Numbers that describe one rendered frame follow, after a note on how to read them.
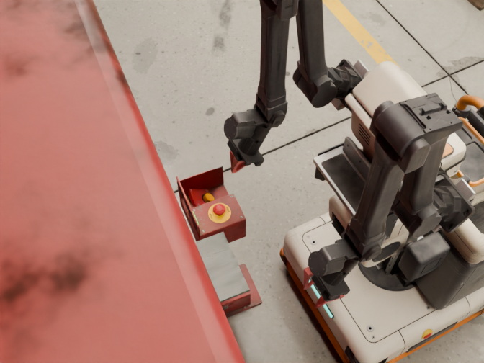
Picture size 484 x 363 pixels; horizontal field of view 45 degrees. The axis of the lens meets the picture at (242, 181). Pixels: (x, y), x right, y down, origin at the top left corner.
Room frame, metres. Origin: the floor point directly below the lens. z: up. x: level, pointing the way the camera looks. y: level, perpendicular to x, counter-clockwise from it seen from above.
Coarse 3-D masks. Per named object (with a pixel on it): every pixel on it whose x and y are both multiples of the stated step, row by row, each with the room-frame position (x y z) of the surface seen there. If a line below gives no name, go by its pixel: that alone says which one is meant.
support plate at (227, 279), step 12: (204, 240) 0.72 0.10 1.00; (216, 240) 0.72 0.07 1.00; (204, 252) 0.69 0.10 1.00; (216, 252) 0.69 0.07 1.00; (228, 252) 0.69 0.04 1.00; (216, 264) 0.65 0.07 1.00; (228, 264) 0.65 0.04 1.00; (216, 276) 0.62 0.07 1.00; (228, 276) 0.62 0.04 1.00; (240, 276) 0.62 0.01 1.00; (216, 288) 0.59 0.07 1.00; (228, 288) 0.58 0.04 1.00; (240, 288) 0.58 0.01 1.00
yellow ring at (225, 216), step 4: (216, 204) 0.96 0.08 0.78; (224, 204) 0.96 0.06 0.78; (212, 208) 0.95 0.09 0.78; (228, 208) 0.95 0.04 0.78; (208, 212) 0.93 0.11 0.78; (212, 212) 0.93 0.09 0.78; (224, 212) 0.93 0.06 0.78; (228, 212) 0.93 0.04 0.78; (212, 216) 0.92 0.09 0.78; (216, 216) 0.92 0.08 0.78; (220, 216) 0.92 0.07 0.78; (224, 216) 0.92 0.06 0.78; (228, 216) 0.92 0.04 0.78; (212, 220) 0.90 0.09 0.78; (216, 220) 0.90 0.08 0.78; (220, 220) 0.90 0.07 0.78; (224, 220) 0.90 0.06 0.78
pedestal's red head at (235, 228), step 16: (176, 176) 1.03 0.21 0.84; (192, 176) 1.05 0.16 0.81; (208, 176) 1.07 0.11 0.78; (192, 192) 1.03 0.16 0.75; (208, 192) 1.05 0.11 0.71; (224, 192) 1.06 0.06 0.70; (192, 208) 0.95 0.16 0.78; (208, 208) 0.95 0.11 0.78; (240, 208) 0.95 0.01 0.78; (192, 224) 0.91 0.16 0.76; (208, 224) 0.89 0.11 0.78; (224, 224) 0.89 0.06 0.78; (240, 224) 0.90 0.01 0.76
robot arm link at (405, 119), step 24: (432, 96) 0.68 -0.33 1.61; (384, 120) 0.62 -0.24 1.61; (408, 120) 0.61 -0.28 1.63; (432, 120) 0.62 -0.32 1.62; (456, 120) 0.62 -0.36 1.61; (408, 144) 0.57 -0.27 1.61; (432, 144) 0.60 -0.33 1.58; (432, 168) 0.63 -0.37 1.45; (408, 192) 0.64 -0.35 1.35; (432, 192) 0.65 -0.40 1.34; (432, 216) 0.62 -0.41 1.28
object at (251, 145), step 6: (246, 138) 0.96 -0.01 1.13; (252, 138) 0.95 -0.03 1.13; (234, 144) 0.97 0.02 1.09; (240, 144) 0.96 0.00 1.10; (246, 144) 0.95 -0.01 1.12; (252, 144) 0.95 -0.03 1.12; (258, 144) 0.95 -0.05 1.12; (240, 150) 0.95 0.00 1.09; (246, 150) 0.94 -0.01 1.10; (252, 150) 0.94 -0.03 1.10; (258, 150) 0.95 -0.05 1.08; (246, 156) 0.93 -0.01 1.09; (252, 156) 0.94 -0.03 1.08; (258, 156) 0.94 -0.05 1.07; (246, 162) 0.91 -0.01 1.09; (252, 162) 0.91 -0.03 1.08; (258, 162) 0.92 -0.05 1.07
